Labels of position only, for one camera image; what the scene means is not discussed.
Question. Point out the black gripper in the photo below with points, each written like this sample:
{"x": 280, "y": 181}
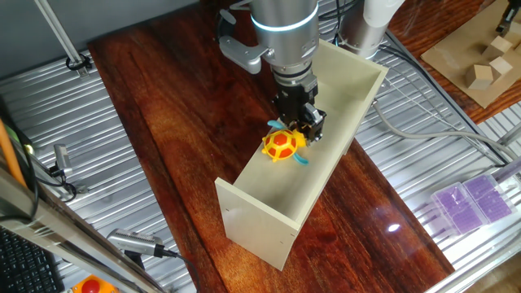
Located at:
{"x": 295, "y": 97}

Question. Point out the yellow orange toy turtle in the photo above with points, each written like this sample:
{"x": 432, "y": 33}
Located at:
{"x": 281, "y": 144}

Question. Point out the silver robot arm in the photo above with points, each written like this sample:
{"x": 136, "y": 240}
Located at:
{"x": 285, "y": 40}

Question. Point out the beige wooden shelf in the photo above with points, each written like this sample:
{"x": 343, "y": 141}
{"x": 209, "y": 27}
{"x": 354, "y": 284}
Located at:
{"x": 260, "y": 232}

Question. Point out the glossy red-brown wooden board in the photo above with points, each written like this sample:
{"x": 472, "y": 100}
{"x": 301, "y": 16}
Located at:
{"x": 163, "y": 101}

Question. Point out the brown cardboard sheet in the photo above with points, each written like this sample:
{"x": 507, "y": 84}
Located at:
{"x": 456, "y": 49}

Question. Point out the clear box with purple contents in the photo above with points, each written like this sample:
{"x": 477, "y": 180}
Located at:
{"x": 490, "y": 199}
{"x": 458, "y": 209}

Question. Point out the small wooden block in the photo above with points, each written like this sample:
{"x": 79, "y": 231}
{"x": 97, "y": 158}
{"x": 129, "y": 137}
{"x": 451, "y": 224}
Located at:
{"x": 479, "y": 77}
{"x": 513, "y": 34}
{"x": 497, "y": 48}
{"x": 501, "y": 67}

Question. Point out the slanted aluminium pole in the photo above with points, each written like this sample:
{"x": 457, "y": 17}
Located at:
{"x": 61, "y": 36}

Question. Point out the orange emergency stop box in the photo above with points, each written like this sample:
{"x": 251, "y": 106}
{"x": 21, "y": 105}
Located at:
{"x": 91, "y": 287}

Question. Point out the orange tube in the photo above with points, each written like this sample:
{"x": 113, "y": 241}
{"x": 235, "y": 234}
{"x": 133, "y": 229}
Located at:
{"x": 9, "y": 154}

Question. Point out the black keyboard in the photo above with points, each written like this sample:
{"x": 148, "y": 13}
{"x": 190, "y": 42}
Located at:
{"x": 24, "y": 264}

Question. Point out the ribbed silver camera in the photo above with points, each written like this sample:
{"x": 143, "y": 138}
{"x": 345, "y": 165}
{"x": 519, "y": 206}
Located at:
{"x": 134, "y": 242}

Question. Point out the small grey camera on stand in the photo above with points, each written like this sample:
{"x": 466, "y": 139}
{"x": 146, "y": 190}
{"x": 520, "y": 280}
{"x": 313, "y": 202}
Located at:
{"x": 63, "y": 158}

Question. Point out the aluminium frame beam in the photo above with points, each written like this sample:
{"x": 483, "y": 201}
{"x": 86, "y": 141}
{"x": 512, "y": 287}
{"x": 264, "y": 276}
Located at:
{"x": 49, "y": 228}

